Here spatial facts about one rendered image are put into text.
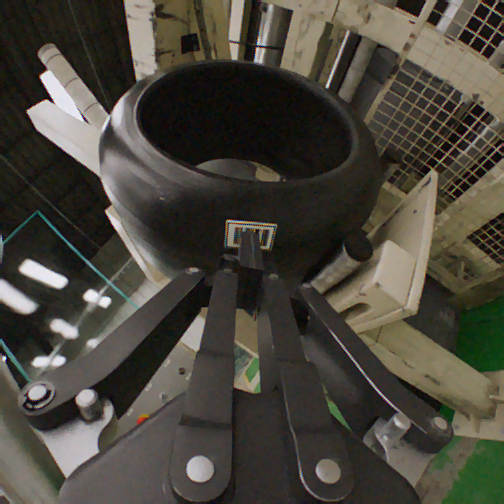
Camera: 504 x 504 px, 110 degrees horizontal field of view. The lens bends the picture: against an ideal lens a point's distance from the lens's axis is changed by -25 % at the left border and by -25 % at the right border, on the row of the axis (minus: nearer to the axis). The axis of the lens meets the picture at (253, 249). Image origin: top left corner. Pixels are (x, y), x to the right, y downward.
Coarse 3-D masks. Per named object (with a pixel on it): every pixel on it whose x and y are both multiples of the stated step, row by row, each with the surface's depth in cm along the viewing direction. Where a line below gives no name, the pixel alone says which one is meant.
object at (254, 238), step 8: (256, 240) 18; (256, 248) 17; (256, 256) 15; (256, 264) 14; (256, 272) 14; (256, 280) 14; (248, 288) 14; (256, 288) 14; (248, 296) 14; (256, 296) 14; (248, 304) 14; (256, 304) 14
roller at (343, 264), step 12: (348, 240) 32; (360, 240) 32; (336, 252) 34; (348, 252) 31; (360, 252) 31; (372, 252) 32; (324, 264) 38; (336, 264) 35; (348, 264) 33; (360, 264) 32; (312, 276) 43; (324, 276) 39; (336, 276) 36; (324, 288) 41
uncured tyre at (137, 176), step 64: (192, 64) 46; (256, 64) 50; (128, 128) 33; (192, 128) 67; (256, 128) 73; (320, 128) 62; (128, 192) 30; (192, 192) 29; (256, 192) 30; (320, 192) 32; (192, 256) 32; (320, 256) 36
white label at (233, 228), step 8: (232, 224) 28; (240, 224) 28; (248, 224) 28; (256, 224) 28; (264, 224) 28; (272, 224) 28; (232, 232) 28; (240, 232) 28; (248, 232) 28; (256, 232) 28; (264, 232) 29; (272, 232) 29; (232, 240) 29; (264, 240) 29; (272, 240) 29; (264, 248) 30
